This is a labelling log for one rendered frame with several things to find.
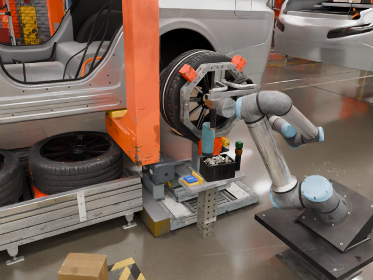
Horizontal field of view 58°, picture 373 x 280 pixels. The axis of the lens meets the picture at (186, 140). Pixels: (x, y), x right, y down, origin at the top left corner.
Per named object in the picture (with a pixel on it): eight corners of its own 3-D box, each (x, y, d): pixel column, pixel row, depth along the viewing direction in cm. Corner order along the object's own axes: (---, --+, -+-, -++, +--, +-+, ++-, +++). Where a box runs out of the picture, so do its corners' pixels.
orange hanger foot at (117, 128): (125, 128, 281) (123, 87, 267) (151, 152, 239) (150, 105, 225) (105, 131, 273) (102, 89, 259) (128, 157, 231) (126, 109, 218)
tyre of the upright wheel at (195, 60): (242, 81, 285) (192, 29, 245) (261, 88, 267) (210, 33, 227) (196, 145, 286) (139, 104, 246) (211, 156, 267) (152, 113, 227)
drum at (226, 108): (220, 108, 252) (221, 89, 246) (237, 117, 235) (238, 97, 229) (203, 110, 245) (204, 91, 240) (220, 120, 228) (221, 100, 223)
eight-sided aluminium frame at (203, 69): (239, 129, 269) (246, 59, 247) (244, 132, 263) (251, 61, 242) (179, 141, 244) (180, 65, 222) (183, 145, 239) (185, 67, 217)
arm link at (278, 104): (280, 81, 162) (324, 126, 211) (256, 88, 169) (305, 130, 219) (281, 103, 158) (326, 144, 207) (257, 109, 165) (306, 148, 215)
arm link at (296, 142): (306, 148, 214) (298, 136, 207) (288, 150, 221) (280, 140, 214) (306, 136, 219) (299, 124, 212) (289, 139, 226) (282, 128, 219)
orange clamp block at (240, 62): (234, 70, 247) (241, 59, 246) (241, 72, 241) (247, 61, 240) (228, 65, 243) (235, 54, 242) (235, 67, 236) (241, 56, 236)
